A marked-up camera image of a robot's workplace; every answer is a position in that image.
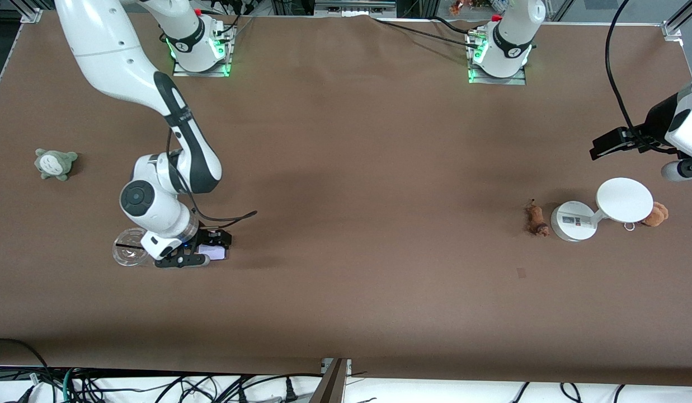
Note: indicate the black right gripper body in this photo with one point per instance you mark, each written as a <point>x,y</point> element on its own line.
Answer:
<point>207,237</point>

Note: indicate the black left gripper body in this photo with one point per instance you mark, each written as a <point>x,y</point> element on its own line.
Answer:
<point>657,121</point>

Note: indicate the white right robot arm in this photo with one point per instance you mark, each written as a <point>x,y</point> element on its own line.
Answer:
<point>155,201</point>

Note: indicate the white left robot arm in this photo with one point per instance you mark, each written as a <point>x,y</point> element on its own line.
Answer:
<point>511,33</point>

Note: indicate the white round stand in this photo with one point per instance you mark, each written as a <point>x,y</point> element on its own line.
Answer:
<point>624,198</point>

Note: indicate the black drinking straw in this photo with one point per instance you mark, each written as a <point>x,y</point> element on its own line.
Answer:
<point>127,245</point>

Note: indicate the clear plastic cup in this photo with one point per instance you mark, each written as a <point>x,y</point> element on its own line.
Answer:
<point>127,254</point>

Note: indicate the black power plug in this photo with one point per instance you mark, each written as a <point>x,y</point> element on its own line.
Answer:
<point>290,392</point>

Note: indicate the grey plush toy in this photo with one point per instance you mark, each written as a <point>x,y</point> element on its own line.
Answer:
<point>55,163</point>

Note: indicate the small orange toy figure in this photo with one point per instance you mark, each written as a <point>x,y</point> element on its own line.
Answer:
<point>456,8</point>

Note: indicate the brown table cover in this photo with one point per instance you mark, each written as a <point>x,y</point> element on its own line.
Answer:
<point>435,308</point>

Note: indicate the grey metal box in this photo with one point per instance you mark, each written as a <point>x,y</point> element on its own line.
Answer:
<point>354,8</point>

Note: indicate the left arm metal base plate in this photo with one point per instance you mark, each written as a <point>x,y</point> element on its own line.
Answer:
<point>513,81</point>

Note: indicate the aluminium corner bracket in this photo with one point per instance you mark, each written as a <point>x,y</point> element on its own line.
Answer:
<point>31,15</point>

